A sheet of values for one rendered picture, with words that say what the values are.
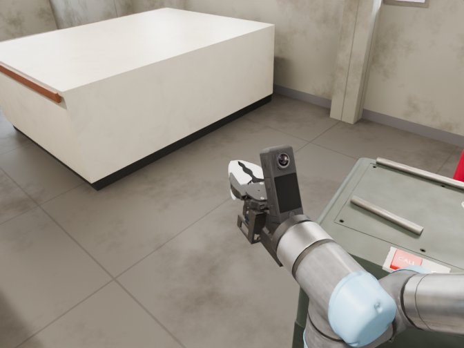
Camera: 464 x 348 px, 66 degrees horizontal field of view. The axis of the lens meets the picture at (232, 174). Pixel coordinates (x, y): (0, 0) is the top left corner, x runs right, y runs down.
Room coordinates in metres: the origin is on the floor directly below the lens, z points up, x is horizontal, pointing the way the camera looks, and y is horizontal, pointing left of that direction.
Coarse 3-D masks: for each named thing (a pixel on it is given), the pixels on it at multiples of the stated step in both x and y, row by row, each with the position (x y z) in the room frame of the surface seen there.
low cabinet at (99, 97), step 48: (0, 48) 3.93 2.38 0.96; (48, 48) 3.84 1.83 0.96; (96, 48) 3.76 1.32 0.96; (144, 48) 3.68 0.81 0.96; (192, 48) 3.60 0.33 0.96; (240, 48) 4.03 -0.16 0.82; (0, 96) 3.87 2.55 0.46; (48, 96) 2.67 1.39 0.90; (96, 96) 2.78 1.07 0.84; (144, 96) 3.10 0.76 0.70; (192, 96) 3.49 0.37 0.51; (240, 96) 4.02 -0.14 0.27; (48, 144) 3.14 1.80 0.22; (96, 144) 2.70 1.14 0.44; (144, 144) 3.03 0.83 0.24
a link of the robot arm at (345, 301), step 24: (312, 264) 0.30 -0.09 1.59; (336, 264) 0.29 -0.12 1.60; (312, 288) 0.28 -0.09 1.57; (336, 288) 0.26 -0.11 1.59; (360, 288) 0.26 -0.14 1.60; (312, 312) 0.27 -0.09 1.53; (336, 312) 0.24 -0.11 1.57; (360, 312) 0.23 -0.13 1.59; (384, 312) 0.23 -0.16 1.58; (336, 336) 0.25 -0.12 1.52; (360, 336) 0.22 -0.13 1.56
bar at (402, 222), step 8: (352, 200) 0.80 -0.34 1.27; (360, 200) 0.79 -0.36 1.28; (368, 208) 0.77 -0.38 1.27; (376, 208) 0.76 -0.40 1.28; (384, 216) 0.73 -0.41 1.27; (392, 216) 0.72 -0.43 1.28; (400, 224) 0.70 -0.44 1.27; (408, 224) 0.69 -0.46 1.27; (416, 224) 0.68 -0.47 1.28; (416, 232) 0.67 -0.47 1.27
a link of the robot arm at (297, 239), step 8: (296, 224) 0.37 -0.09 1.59; (304, 224) 0.36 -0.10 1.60; (312, 224) 0.36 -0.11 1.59; (288, 232) 0.35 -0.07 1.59; (296, 232) 0.35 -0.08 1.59; (304, 232) 0.35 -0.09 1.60; (312, 232) 0.35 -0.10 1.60; (320, 232) 0.35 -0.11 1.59; (280, 240) 0.35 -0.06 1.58; (288, 240) 0.34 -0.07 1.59; (296, 240) 0.34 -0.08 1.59; (304, 240) 0.33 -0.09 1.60; (312, 240) 0.33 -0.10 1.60; (280, 248) 0.34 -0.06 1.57; (288, 248) 0.34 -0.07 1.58; (296, 248) 0.33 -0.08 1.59; (304, 248) 0.32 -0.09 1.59; (280, 256) 0.34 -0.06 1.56; (288, 256) 0.33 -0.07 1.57; (296, 256) 0.32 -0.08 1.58; (288, 264) 0.32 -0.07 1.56
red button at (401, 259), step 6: (396, 252) 0.60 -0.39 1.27; (402, 252) 0.60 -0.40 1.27; (396, 258) 0.58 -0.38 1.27; (402, 258) 0.58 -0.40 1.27; (408, 258) 0.58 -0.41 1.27; (414, 258) 0.58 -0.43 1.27; (420, 258) 0.58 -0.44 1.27; (390, 264) 0.57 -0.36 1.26; (396, 264) 0.56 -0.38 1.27; (402, 264) 0.56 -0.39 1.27; (408, 264) 0.56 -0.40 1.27; (414, 264) 0.56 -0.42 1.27; (420, 264) 0.56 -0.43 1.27
